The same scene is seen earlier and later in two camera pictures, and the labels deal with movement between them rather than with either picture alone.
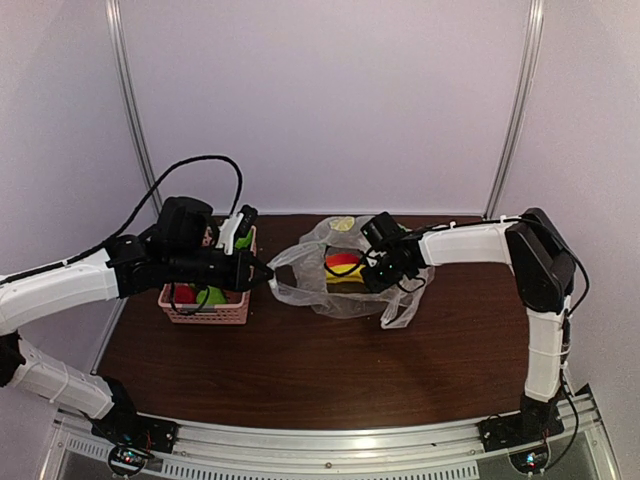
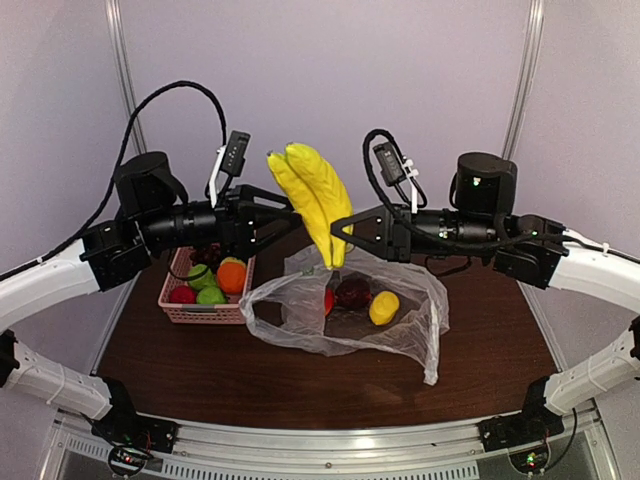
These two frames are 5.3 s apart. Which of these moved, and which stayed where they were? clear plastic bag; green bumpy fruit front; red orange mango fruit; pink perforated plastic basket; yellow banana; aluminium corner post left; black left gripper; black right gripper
Moved: clear plastic bag; yellow banana; red orange mango fruit; black left gripper; black right gripper
Stayed: aluminium corner post left; pink perforated plastic basket; green bumpy fruit front
